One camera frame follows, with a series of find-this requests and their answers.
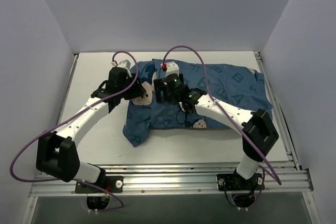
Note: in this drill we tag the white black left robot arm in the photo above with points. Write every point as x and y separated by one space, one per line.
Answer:
57 153

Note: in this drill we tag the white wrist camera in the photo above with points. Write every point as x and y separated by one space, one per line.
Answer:
125 64
170 68

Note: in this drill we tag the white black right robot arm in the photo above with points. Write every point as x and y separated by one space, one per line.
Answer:
257 129

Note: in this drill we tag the aluminium front frame rail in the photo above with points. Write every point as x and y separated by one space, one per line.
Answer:
199 178

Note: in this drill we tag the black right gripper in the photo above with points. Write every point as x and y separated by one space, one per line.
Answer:
160 87

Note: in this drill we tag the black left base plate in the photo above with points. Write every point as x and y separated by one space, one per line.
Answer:
113 184

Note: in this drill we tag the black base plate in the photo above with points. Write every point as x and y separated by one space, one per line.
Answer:
234 182
113 184

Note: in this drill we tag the aluminium right side rail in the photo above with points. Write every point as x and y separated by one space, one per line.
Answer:
278 117

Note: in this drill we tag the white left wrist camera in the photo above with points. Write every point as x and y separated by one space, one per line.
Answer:
125 64

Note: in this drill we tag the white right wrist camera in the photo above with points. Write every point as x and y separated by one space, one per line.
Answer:
170 68

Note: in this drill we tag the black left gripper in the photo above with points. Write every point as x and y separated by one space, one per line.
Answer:
138 91

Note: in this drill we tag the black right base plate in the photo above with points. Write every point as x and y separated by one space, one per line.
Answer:
234 182

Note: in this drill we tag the aluminium table edge rail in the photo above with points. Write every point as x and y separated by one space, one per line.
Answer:
66 89

